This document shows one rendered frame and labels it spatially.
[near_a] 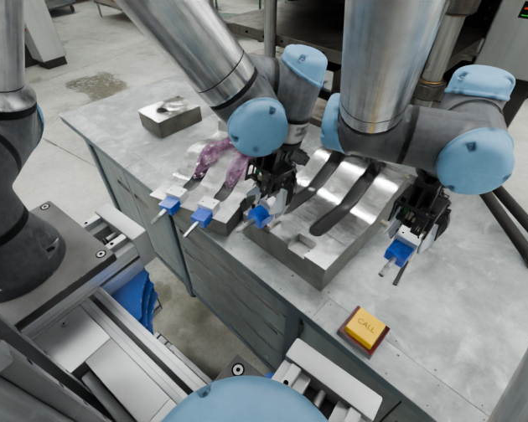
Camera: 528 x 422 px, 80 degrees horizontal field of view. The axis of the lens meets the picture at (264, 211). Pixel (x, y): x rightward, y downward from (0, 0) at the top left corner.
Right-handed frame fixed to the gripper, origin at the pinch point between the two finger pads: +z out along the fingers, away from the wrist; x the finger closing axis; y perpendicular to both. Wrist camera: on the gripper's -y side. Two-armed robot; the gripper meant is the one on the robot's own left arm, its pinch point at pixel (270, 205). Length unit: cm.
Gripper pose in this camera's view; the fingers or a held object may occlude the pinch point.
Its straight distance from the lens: 75.3
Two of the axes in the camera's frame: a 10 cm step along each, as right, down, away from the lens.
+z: -2.0, 7.1, 6.8
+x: 7.1, 5.8, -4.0
